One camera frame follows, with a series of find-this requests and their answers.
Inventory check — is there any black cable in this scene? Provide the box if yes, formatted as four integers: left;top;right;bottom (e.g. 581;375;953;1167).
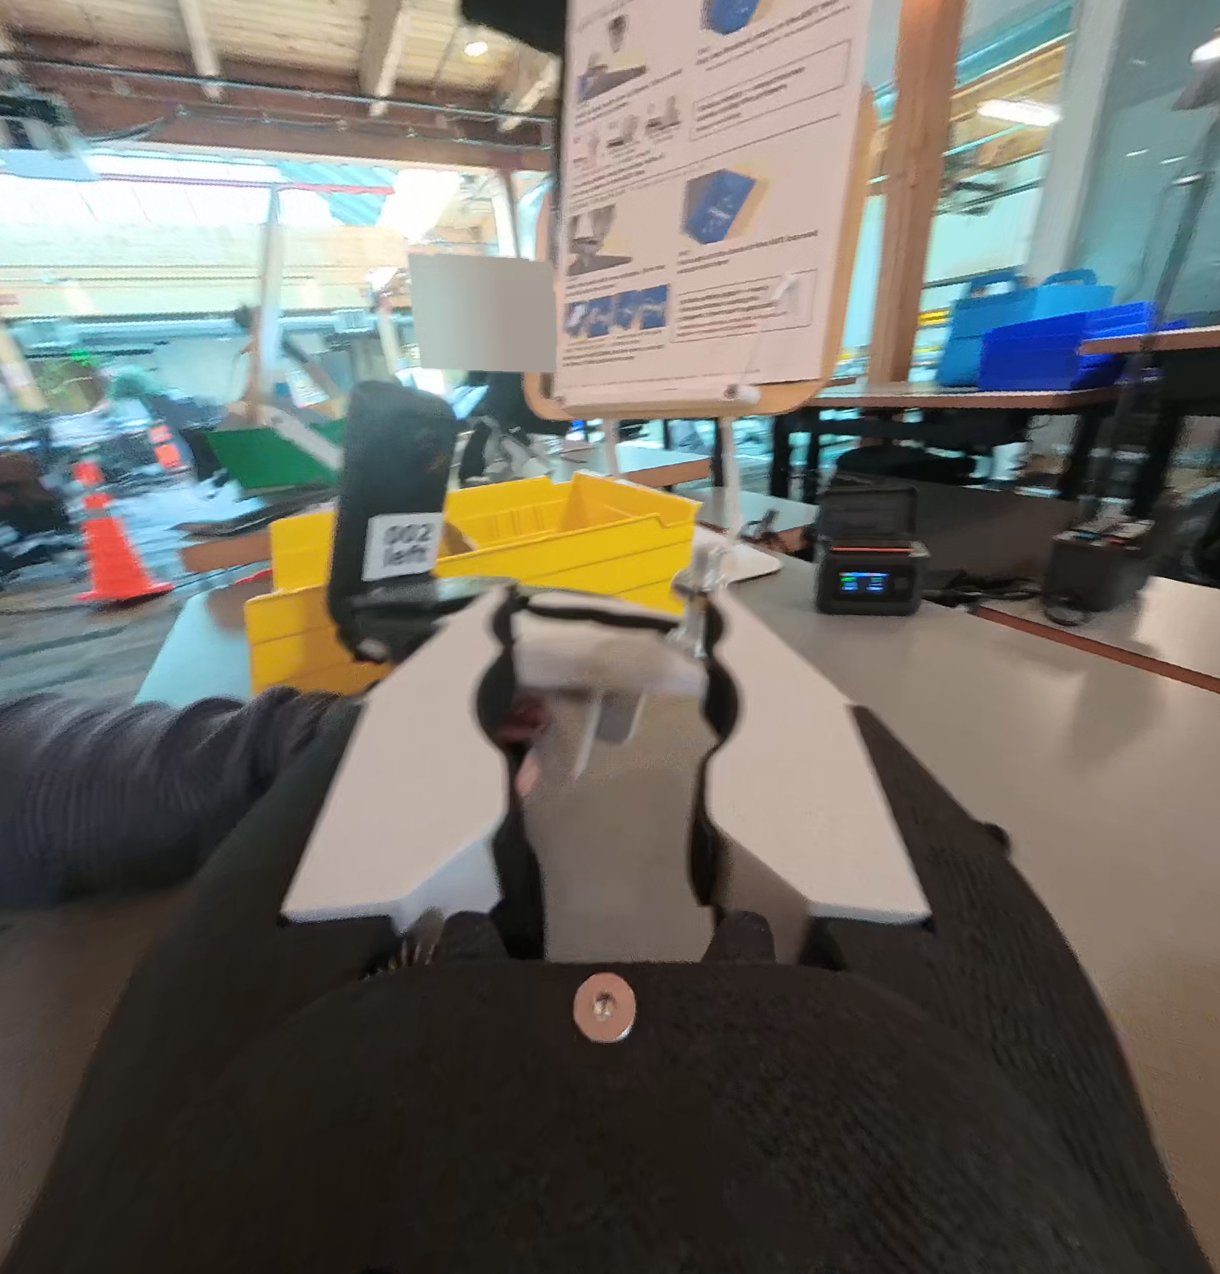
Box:
921;570;1088;632

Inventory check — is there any person's left forearm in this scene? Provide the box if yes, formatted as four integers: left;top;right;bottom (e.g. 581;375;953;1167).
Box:
0;687;366;913

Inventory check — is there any orange traffic cone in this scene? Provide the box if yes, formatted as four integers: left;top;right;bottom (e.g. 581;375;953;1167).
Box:
77;459;171;603

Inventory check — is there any stack of blue bins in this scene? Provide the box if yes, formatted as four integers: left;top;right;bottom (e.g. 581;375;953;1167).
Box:
935;265;1161;396

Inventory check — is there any black portable power station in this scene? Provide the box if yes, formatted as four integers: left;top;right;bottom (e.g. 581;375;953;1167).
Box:
810;487;935;616

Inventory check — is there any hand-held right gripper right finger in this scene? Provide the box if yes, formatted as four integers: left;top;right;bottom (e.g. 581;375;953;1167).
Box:
692;592;935;941

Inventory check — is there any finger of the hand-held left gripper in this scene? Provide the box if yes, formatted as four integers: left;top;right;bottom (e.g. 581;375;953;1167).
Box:
511;598;715;697

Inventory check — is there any wooden framed instruction board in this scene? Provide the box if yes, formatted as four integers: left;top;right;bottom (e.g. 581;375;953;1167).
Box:
523;0;877;421

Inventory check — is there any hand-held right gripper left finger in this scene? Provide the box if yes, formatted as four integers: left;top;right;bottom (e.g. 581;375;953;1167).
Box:
280;586;516;928

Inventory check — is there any white board stand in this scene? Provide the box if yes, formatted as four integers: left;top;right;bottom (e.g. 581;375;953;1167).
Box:
597;413;781;583

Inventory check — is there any person's left hand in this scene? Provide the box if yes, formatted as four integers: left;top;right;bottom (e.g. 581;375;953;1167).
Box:
502;703;552;798

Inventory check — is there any dark side table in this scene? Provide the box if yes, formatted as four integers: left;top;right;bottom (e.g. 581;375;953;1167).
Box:
771;321;1220;504

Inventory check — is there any yellow plastic bin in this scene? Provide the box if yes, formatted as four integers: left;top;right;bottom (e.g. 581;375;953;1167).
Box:
245;475;702;697

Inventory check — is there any green plastic bin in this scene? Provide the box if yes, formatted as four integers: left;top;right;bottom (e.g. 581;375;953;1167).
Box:
205;421;344;496

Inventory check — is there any wooden post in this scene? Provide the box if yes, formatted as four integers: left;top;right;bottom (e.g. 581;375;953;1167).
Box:
869;0;972;386

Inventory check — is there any black box device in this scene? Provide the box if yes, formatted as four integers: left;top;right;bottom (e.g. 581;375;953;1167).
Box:
1042;518;1161;616

